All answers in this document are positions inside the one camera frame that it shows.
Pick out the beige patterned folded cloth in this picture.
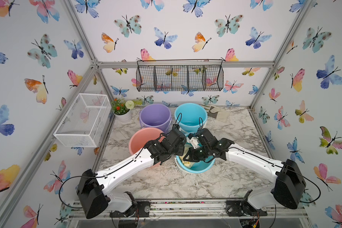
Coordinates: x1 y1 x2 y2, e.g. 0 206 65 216
201 105 230 123

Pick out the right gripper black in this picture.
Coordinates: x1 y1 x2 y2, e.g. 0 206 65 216
181 146 211 162

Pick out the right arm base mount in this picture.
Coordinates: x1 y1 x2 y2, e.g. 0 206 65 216
226 200 268 217

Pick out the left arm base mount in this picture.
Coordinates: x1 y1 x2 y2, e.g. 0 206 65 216
110 201 151 218

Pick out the white wire mesh basket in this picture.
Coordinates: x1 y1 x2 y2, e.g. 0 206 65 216
54 93 111 148

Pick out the black wire wall basket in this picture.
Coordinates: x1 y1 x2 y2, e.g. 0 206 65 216
133 59 224 92

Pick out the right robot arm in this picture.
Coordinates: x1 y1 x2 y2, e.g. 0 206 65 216
185 128 318 212

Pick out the purple plastic bucket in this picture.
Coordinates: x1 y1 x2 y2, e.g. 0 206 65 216
139 104 172 133

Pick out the yellow microfiber cloth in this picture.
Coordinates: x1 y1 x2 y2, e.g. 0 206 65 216
180 145 194 169

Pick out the potted flower plant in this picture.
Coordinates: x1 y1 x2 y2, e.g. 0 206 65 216
111 98 135 124

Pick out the teal plastic bucket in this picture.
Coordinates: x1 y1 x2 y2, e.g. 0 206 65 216
174 103 208 133
175 132 215 174

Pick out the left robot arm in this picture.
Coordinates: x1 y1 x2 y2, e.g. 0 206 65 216
77 130 187 219

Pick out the pink plastic bucket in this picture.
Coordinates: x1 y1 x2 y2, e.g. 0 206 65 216
129 127 163 155

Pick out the aluminium front rail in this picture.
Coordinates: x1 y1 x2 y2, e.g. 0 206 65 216
68 199 310 220

